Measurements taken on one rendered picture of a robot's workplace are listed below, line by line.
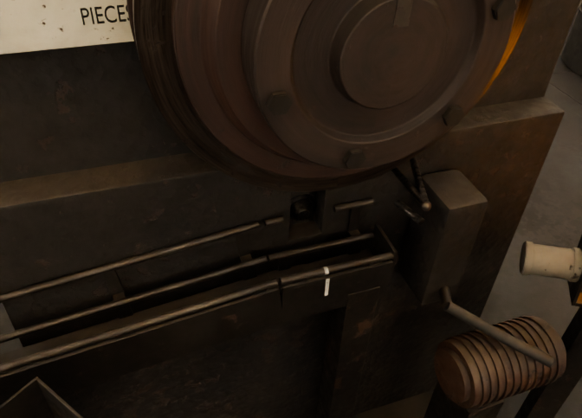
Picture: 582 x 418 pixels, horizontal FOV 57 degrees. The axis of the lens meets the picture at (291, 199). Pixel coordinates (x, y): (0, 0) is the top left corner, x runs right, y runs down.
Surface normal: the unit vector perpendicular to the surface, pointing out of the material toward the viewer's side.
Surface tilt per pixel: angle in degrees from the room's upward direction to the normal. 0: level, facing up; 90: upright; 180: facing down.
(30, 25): 90
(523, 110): 0
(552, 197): 0
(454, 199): 0
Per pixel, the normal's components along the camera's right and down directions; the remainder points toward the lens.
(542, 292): 0.04, -0.77
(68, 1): 0.33, 0.62
